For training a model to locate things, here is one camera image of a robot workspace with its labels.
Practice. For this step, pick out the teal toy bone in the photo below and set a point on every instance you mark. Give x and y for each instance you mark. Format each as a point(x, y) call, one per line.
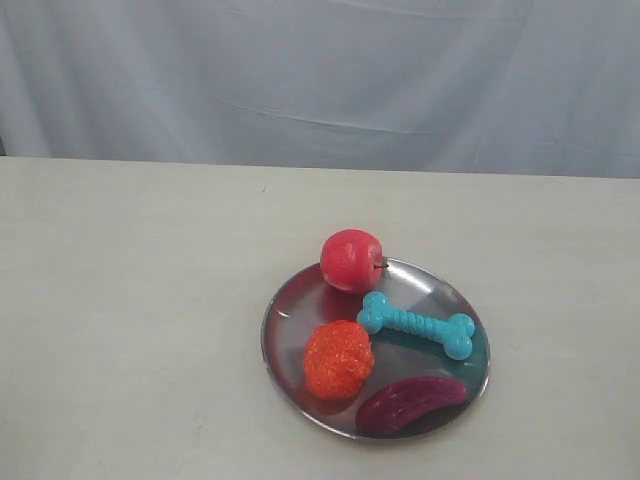
point(454, 335)

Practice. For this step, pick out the red apple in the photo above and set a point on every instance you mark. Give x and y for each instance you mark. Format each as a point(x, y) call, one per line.
point(352, 261)

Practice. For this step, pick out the orange textured ball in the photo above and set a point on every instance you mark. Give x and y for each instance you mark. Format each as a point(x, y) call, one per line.
point(338, 360)

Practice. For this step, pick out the round metal plate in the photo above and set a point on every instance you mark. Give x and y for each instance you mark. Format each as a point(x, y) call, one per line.
point(306, 302)

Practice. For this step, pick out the purple toy eggplant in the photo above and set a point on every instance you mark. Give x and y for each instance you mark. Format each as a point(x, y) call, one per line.
point(401, 403)

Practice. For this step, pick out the white backdrop curtain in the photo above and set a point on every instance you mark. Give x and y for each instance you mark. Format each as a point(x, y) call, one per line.
point(518, 87)

